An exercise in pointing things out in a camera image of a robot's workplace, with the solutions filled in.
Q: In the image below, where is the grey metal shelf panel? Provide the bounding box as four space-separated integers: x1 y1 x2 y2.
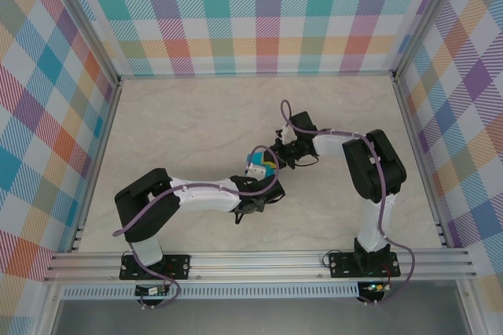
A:
50 298 472 335

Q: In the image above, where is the thin black right gripper cable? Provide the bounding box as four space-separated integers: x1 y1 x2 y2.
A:
292 153 320 167

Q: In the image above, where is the aluminium mounting rail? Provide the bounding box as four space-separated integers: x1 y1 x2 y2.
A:
43 248 479 283

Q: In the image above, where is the slotted grey cable tray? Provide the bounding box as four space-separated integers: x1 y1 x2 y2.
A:
62 282 361 300

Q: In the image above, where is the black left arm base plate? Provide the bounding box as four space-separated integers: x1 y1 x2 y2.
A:
119 254 192 281

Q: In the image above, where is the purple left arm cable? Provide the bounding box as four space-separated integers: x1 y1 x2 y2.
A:
112 145 282 311

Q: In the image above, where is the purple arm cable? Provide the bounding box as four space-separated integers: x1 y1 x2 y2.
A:
112 145 282 311
280 99 417 307

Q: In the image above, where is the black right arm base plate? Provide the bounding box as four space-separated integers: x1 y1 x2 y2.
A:
329 251 401 279

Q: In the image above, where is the aluminium side floor rail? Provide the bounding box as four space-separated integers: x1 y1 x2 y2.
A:
392 75 451 249
68 79 123 253

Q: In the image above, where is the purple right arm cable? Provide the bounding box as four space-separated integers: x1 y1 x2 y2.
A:
280 99 417 307

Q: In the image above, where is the aluminium frame post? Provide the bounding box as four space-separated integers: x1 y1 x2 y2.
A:
46 0 122 87
392 0 468 80

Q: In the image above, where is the aluminium frame leg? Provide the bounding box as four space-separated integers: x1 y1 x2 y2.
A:
457 279 486 335
37 282 66 335

